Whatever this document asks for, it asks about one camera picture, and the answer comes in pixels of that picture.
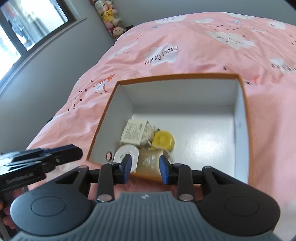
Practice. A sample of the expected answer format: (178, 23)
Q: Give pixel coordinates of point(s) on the white cloth pouch package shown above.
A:
(138, 132)

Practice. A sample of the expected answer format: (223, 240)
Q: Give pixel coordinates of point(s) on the window with grey frame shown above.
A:
(26, 27)

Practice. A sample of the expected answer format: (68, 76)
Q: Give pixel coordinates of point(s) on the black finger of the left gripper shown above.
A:
(61, 155)

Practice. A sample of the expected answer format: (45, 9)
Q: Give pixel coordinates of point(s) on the stuffed toy column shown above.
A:
(110, 17)

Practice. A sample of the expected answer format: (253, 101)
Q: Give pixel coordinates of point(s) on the orange cardboard storage box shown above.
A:
(206, 114)

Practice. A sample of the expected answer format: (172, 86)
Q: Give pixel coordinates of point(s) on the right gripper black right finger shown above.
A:
(182, 176)

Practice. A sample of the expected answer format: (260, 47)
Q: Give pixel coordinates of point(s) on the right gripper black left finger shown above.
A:
(109, 175)

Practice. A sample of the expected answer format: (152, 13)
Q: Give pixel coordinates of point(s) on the person left hand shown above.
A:
(14, 210)

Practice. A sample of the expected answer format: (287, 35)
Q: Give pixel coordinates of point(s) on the yellow bulb-cap bottle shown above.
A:
(163, 140)

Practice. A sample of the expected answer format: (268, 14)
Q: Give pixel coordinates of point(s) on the pink cloud-print bed sheet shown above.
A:
(261, 51)

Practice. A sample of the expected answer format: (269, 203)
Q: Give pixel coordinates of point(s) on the gold jar white lid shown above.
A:
(145, 163)

